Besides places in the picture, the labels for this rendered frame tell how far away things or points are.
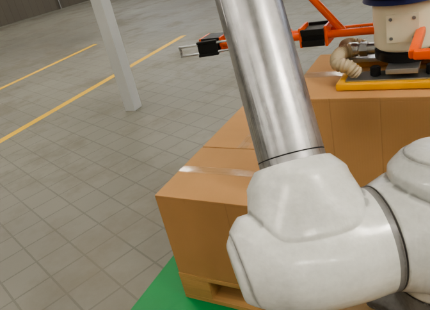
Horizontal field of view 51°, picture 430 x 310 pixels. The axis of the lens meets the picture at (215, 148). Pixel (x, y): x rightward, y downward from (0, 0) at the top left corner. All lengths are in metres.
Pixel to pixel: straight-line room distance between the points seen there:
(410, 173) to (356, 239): 0.12
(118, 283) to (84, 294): 0.17
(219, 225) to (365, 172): 0.61
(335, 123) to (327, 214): 0.72
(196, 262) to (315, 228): 1.34
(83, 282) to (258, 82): 1.90
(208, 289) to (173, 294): 0.22
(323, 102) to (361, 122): 0.11
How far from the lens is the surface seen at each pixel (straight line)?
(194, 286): 2.02
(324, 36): 1.38
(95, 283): 2.38
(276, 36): 0.67
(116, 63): 4.34
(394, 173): 0.66
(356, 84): 1.29
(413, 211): 0.64
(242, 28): 0.68
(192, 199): 1.69
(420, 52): 1.11
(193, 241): 1.83
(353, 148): 1.32
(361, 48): 1.39
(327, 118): 1.30
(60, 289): 2.45
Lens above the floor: 1.42
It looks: 26 degrees down
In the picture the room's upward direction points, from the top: 13 degrees counter-clockwise
